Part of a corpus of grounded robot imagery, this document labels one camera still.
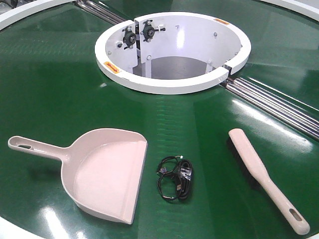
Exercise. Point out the pink plastic dustpan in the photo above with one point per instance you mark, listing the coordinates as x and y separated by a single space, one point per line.
101 170

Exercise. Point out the pink hand brush black bristles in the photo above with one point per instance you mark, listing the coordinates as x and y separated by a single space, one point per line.
257 169

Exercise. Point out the far steel conveyor rollers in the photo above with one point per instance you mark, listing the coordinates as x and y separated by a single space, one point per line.
99 11

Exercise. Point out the steel conveyor rollers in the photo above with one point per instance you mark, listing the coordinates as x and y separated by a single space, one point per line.
275 105
99 11

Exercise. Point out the near steel conveyor rollers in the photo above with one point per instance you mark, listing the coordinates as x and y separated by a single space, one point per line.
275 105

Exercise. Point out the left black bearing block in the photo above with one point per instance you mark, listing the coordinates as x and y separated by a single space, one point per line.
129 37

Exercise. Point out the black bearing block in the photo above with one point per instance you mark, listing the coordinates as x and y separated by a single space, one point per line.
129 37
149 31

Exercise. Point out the right black bearing block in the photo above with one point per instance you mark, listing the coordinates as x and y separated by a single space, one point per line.
149 31

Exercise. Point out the white outer rim left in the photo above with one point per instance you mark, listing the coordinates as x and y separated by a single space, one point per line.
23 11

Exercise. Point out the white rim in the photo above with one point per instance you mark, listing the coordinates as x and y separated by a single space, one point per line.
308 8
23 11

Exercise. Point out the white outer rim right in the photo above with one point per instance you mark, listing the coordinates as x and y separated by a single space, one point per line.
308 8

